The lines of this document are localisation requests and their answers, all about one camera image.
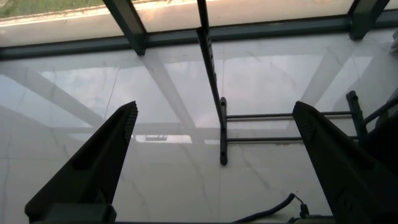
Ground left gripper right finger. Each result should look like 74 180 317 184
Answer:
292 100 398 224

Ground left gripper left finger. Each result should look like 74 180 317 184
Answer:
24 100 139 223

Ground black clothes rack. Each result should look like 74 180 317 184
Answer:
195 0 398 167

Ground window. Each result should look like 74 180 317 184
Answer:
0 0 398 62

